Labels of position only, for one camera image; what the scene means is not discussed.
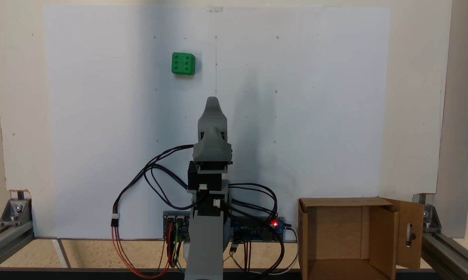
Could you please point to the brown cardboard box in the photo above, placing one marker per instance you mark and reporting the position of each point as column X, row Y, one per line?
column 335, row 237

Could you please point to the white paper sheet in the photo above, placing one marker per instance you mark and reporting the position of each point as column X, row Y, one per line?
column 101, row 136

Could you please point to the aluminium frame profile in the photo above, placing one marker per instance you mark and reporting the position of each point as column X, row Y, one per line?
column 451, row 252
column 4, row 241

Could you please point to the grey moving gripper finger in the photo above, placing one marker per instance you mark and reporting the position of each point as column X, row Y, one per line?
column 212, row 149

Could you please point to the blue circuit board red light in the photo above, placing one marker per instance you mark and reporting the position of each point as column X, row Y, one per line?
column 253, row 229

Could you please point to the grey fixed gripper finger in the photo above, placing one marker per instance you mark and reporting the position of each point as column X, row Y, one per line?
column 212, row 114

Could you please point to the clear tape strip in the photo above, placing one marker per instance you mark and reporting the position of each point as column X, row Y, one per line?
column 215, row 9

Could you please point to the white backing board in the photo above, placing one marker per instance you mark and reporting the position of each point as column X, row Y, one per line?
column 412, row 97

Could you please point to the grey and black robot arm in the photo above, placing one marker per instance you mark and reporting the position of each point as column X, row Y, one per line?
column 204, row 241

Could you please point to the green die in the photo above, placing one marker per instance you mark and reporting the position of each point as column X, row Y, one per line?
column 182, row 63

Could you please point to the metal corner bracket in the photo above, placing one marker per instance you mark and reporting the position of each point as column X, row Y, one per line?
column 15, row 212
column 431, row 217

